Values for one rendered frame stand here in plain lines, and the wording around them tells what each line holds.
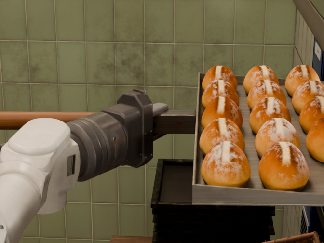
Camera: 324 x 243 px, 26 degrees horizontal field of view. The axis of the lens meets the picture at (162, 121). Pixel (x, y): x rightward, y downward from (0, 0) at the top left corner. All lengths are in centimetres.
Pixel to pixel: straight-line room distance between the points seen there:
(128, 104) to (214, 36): 130
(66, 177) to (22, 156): 10
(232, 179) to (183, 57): 151
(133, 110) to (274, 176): 27
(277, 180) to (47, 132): 31
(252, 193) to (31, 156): 28
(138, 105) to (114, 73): 135
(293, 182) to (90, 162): 28
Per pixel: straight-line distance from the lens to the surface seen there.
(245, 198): 89
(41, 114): 116
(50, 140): 91
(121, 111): 105
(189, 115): 112
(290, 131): 101
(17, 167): 89
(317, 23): 80
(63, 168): 96
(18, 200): 84
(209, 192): 88
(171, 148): 248
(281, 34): 237
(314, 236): 154
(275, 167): 90
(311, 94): 120
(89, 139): 98
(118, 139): 101
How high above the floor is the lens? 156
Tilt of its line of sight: 19 degrees down
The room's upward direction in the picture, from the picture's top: straight up
